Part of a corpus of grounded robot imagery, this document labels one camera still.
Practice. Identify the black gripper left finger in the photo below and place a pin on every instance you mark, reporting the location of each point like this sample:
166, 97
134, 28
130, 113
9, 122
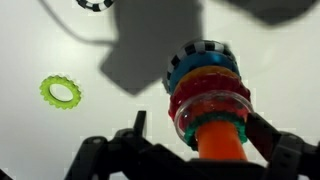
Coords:
139, 124

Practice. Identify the orange ring stacker post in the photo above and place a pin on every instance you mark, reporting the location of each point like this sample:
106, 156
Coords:
219, 140

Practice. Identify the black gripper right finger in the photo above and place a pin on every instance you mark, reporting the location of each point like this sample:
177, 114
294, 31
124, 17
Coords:
262, 135

